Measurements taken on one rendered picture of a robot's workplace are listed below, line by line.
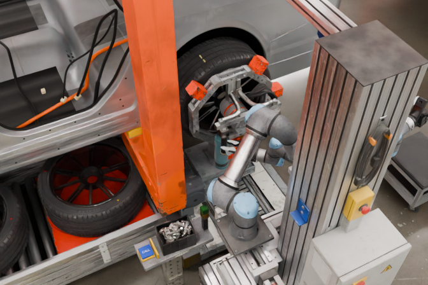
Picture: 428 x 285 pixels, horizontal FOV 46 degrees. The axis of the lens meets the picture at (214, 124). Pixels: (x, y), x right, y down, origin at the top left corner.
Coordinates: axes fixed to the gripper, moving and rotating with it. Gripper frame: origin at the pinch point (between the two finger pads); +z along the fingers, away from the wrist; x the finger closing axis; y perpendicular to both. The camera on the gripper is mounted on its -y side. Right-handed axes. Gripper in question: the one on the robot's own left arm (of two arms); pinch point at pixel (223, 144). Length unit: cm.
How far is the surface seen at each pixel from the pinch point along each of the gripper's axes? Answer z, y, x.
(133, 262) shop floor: 47, 83, -47
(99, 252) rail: 58, 52, -61
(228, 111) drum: 3.6, -6.5, 20.3
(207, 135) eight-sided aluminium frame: 15.3, 13.4, 15.3
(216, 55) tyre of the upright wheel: 16, -35, 35
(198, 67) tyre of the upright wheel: 23.7, -31.0, 25.6
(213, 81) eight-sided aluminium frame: 12.6, -28.2, 19.8
